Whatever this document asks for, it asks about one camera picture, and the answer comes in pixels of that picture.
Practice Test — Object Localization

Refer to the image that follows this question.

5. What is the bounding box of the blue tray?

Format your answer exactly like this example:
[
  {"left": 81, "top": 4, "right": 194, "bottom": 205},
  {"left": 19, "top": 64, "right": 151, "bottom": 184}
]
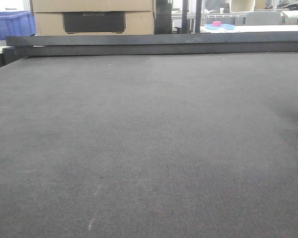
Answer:
[{"left": 205, "top": 24, "right": 235, "bottom": 30}]

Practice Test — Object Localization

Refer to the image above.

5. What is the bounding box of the black conveyor frame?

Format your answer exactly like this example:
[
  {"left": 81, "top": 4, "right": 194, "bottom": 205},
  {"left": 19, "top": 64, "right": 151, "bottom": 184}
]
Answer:
[{"left": 2, "top": 31, "right": 298, "bottom": 64}]

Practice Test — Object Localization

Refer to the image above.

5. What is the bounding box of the blue plastic crate on table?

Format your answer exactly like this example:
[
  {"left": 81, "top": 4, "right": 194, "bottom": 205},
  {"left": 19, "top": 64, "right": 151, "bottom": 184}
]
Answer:
[{"left": 0, "top": 11, "right": 36, "bottom": 41}]

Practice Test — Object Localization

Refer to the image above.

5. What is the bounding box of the brown cardboard box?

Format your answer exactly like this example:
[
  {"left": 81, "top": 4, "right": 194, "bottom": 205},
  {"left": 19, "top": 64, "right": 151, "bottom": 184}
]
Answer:
[{"left": 31, "top": 0, "right": 155, "bottom": 36}]

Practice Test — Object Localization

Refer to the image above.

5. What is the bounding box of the pink tape roll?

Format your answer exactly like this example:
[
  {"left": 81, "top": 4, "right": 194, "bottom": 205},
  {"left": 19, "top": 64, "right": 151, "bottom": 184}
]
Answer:
[{"left": 212, "top": 21, "right": 222, "bottom": 27}]

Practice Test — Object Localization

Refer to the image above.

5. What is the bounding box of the grey chair back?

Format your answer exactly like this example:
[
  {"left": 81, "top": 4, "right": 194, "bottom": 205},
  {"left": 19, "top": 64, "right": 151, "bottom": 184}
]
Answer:
[{"left": 245, "top": 11, "right": 282, "bottom": 26}]

